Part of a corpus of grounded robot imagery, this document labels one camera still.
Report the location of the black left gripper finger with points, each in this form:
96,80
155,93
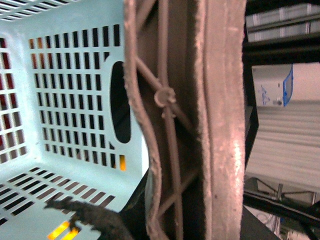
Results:
107,222

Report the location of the light blue plastic basket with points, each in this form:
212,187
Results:
64,113

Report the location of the yellow mango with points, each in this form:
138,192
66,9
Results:
79,193

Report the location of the white chest freezer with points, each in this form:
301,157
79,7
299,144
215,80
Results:
278,85

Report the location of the brown basket handle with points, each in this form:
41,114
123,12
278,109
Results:
184,80

